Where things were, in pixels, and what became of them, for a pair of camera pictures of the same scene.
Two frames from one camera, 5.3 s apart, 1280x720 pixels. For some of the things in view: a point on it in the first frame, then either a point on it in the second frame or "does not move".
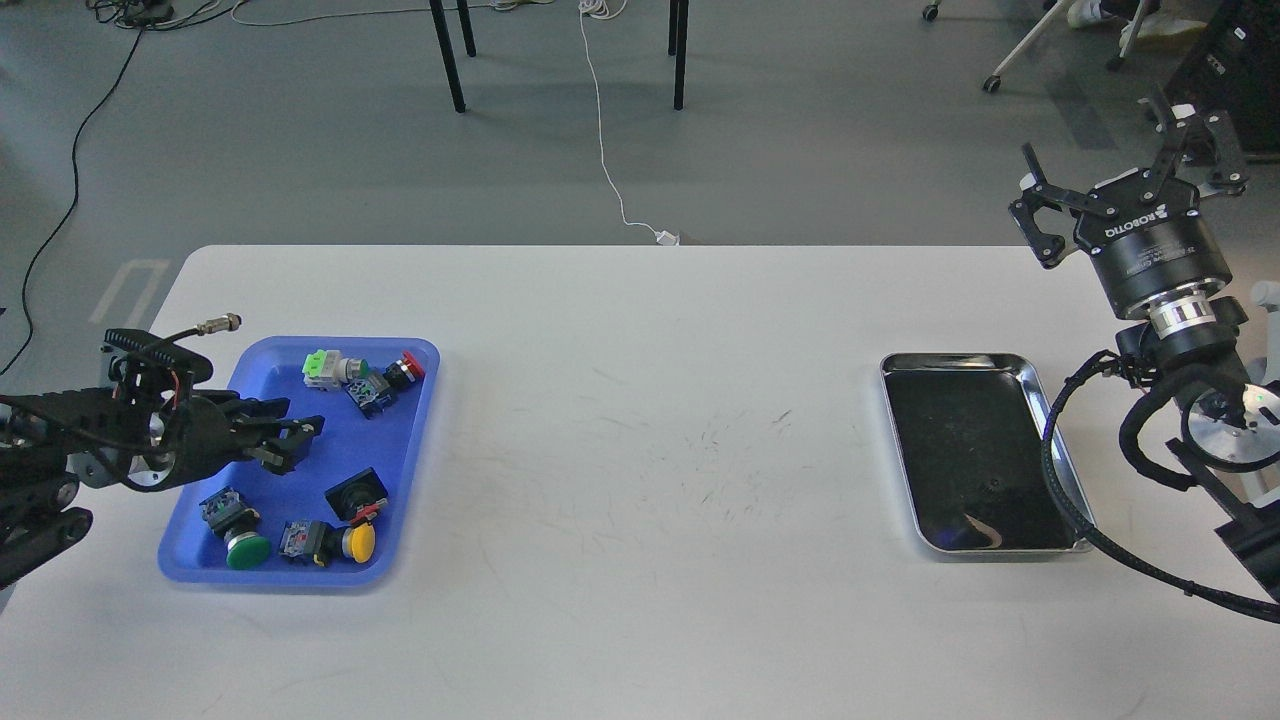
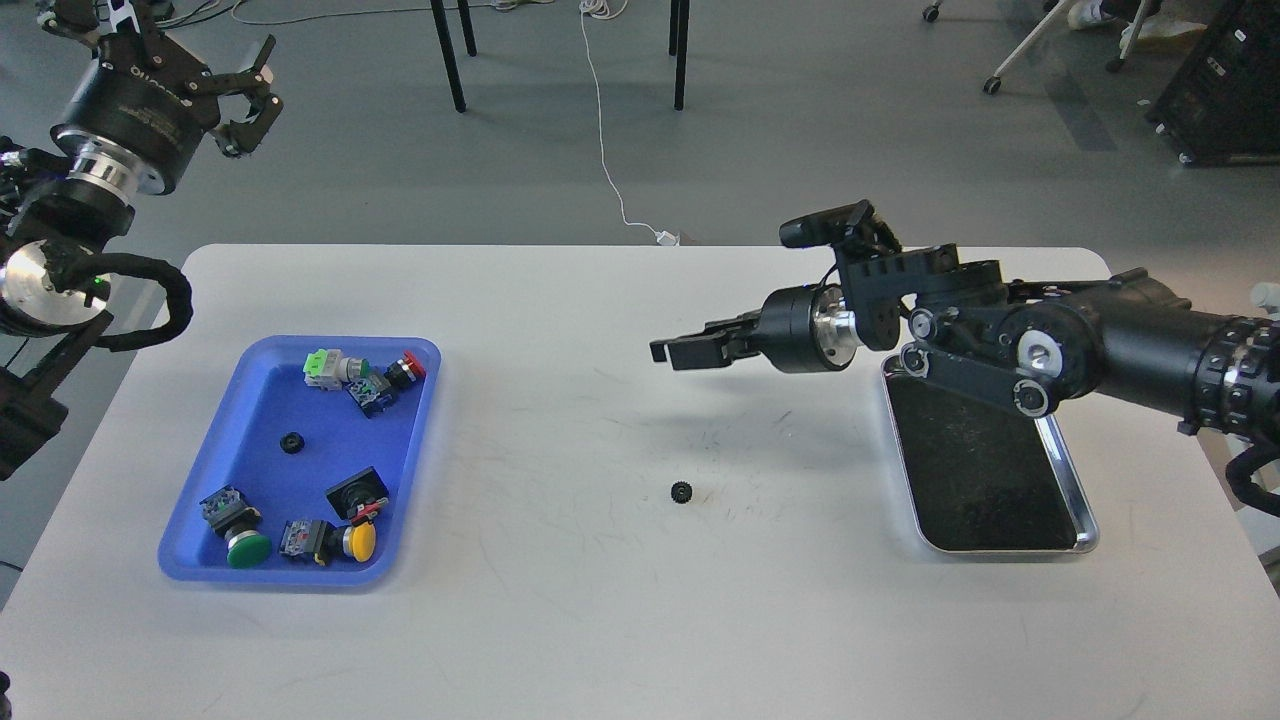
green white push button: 327,370 does not move
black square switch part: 360,498 does not move
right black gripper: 1146,230 -> 807,329
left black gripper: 210,429 -> 128,117
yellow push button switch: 327,543 does not move
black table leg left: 448,49 does not move
